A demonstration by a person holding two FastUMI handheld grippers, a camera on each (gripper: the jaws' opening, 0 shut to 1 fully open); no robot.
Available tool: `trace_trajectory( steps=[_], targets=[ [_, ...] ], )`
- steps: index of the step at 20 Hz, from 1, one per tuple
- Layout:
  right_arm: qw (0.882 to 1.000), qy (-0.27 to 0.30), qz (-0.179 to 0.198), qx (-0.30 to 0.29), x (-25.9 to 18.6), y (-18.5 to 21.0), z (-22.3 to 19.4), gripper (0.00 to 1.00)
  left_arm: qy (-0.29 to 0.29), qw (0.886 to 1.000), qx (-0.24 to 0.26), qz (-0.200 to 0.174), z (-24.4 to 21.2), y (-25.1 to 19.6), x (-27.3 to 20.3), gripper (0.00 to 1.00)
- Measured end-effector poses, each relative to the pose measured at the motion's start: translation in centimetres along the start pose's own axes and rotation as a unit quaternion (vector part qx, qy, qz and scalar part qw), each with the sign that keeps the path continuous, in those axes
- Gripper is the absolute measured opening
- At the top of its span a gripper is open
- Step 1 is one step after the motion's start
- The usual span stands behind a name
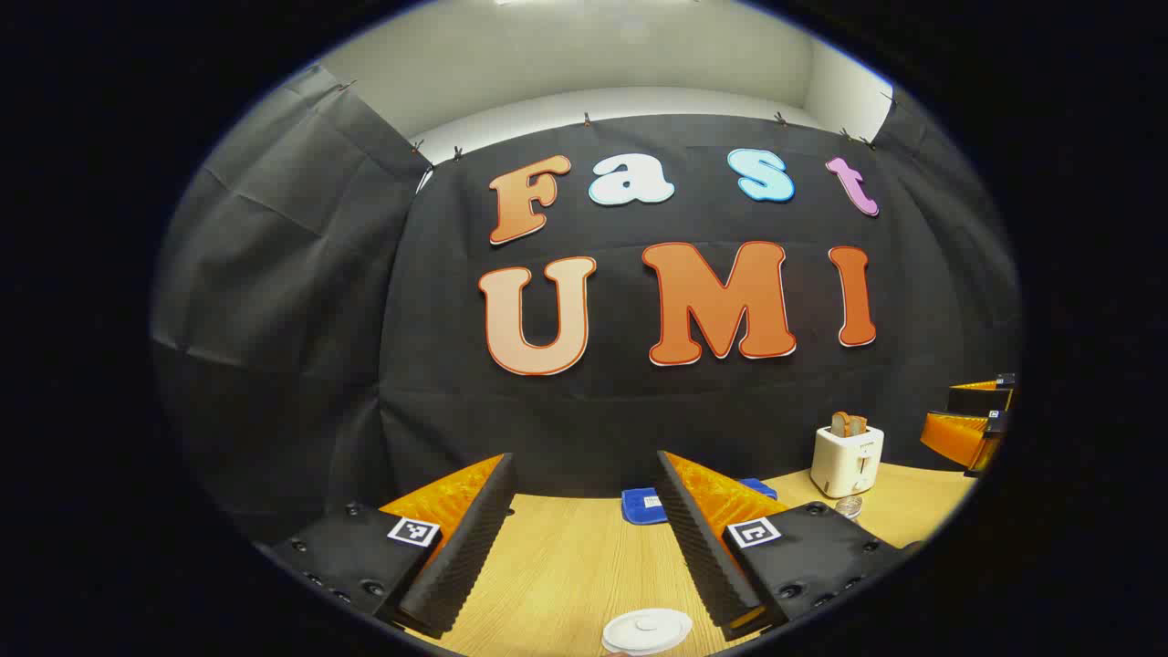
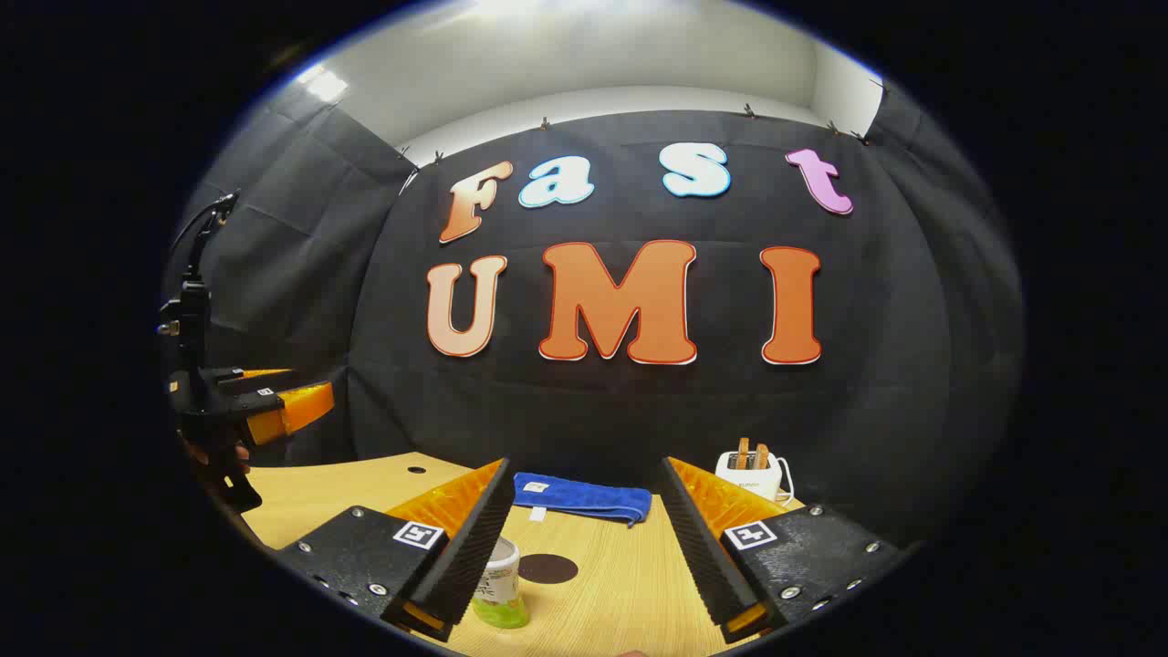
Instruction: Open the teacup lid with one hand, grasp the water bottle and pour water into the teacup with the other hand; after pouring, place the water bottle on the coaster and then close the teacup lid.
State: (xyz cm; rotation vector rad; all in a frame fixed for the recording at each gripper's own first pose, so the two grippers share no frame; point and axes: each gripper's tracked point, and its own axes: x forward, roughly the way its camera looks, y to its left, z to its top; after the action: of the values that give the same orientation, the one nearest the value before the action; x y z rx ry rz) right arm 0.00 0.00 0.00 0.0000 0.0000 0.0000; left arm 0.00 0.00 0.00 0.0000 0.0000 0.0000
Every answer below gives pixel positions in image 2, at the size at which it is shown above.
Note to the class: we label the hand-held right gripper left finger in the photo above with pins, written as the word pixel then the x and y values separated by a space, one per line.
pixel 474 538

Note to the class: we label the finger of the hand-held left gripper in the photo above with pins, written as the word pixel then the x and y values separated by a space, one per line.
pixel 301 406
pixel 239 379

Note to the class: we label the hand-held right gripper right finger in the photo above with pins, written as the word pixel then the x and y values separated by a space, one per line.
pixel 698 538

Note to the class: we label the clear green-label water bottle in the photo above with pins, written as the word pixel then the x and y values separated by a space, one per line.
pixel 499 584

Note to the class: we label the round dark coaster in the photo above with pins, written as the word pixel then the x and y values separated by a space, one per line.
pixel 552 568

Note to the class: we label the white toaster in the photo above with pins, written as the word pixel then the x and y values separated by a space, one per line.
pixel 748 482

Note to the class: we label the brown toast slice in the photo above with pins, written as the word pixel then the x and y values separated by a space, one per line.
pixel 742 453
pixel 761 456

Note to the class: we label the blue towel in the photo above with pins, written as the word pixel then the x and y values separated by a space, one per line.
pixel 584 497

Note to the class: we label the black backdrop cloth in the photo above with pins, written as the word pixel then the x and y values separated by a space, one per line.
pixel 639 411

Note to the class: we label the ceiling light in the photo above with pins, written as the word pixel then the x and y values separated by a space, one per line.
pixel 322 84

